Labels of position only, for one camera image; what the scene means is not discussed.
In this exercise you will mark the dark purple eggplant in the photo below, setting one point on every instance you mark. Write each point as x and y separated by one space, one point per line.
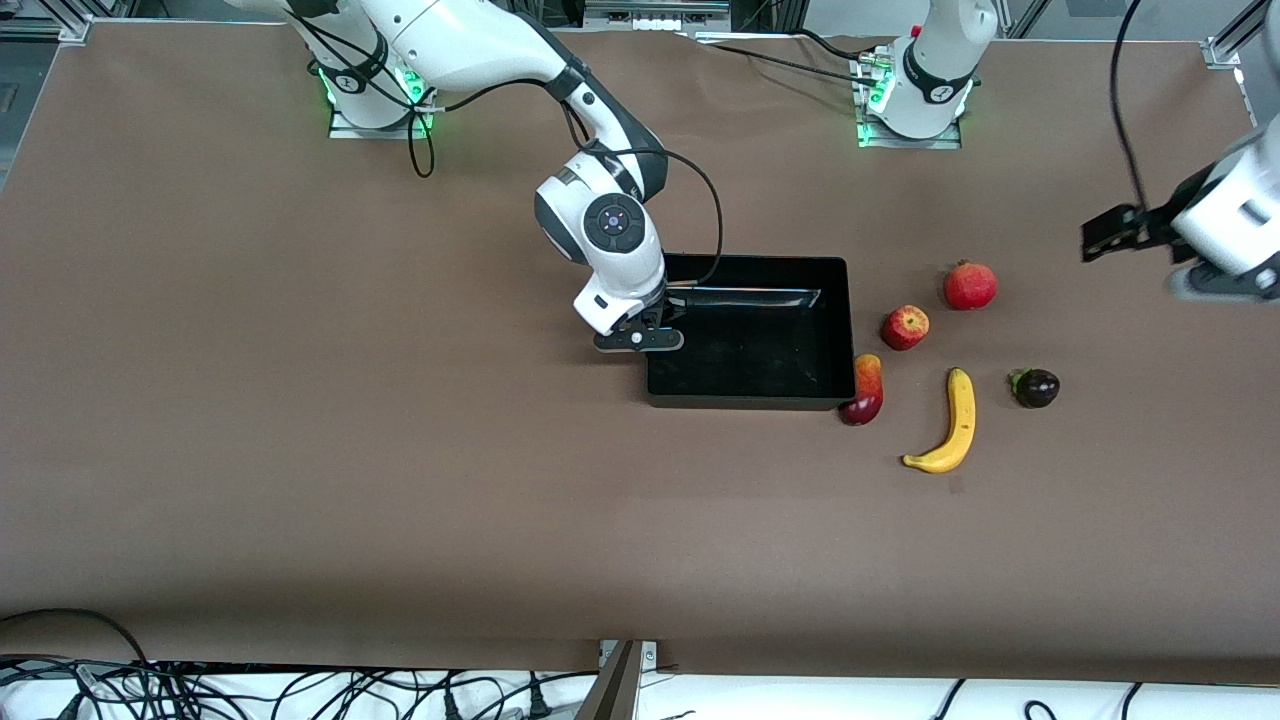
1038 388

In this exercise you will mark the yellow banana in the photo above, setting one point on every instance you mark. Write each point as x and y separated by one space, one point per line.
962 410

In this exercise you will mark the red apple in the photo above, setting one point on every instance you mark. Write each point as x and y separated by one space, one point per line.
905 328

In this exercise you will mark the aluminium frame corner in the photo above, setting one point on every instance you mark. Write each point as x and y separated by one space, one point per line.
1225 50
70 30

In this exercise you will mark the red yellow mango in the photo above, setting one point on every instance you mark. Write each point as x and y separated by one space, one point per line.
870 385

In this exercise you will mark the dark metal beam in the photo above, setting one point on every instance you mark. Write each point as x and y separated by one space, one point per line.
612 690

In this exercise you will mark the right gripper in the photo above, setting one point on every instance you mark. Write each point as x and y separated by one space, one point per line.
671 310

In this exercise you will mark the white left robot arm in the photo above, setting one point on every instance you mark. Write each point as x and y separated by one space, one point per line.
935 60

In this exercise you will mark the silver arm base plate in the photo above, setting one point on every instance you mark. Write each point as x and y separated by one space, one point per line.
380 132
910 143

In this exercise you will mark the black plastic box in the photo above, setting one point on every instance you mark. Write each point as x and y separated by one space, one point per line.
760 350

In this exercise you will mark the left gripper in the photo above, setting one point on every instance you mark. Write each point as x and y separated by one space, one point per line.
1150 226

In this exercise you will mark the white power strip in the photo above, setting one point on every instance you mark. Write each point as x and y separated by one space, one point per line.
655 20

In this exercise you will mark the red pomegranate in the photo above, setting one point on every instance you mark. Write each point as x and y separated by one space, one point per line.
970 287

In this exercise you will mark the small metal bracket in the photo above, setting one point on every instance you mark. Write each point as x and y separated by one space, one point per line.
650 655

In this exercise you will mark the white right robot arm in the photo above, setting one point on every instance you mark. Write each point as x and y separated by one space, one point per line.
470 40

